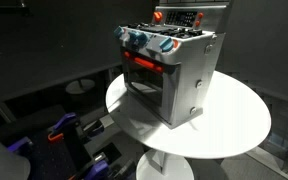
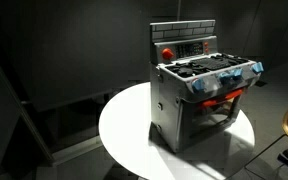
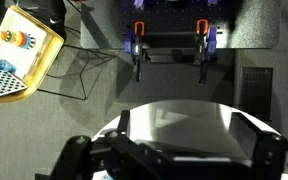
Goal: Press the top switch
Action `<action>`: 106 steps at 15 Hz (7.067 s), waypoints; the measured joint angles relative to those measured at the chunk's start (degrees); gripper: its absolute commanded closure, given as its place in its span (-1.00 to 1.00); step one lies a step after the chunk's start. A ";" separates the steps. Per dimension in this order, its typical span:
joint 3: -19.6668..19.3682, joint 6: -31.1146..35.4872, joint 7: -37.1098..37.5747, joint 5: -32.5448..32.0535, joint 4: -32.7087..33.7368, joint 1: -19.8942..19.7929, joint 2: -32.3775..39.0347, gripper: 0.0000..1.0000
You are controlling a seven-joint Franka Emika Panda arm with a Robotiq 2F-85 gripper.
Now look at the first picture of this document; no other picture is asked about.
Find purple clamp with orange tip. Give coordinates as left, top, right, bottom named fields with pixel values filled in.
left=47, top=112, right=77, bottom=143

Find left blue stove knob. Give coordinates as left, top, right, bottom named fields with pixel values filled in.
left=114, top=26, right=125, bottom=38

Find grey toy oven stove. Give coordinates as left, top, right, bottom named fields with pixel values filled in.
left=116, top=1, right=232, bottom=129

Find grey translucent object corner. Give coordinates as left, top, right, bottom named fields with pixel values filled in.
left=0, top=143, right=31, bottom=180

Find purple clamp far left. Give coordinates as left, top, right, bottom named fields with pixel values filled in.
left=7, top=137, right=33, bottom=152

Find orange oven door handle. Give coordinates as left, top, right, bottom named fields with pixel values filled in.
left=123, top=51, right=164, bottom=73

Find blue stove knob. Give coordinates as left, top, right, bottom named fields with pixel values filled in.
left=159, top=37, right=174, bottom=52
left=114, top=26, right=125, bottom=38
left=129, top=31, right=148, bottom=46

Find large orange panel knob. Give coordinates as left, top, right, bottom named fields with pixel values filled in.
left=153, top=11, right=163, bottom=22

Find purple clamp lower front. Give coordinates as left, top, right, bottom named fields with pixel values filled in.
left=71, top=152, right=110, bottom=180

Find white round table base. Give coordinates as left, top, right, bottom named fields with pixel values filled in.
left=136, top=149, right=194, bottom=180

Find right blue stove knob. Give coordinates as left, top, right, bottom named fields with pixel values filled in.
left=159, top=37, right=174, bottom=52

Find middle blue stove knob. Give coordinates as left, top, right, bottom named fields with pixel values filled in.
left=129, top=31, right=148, bottom=46

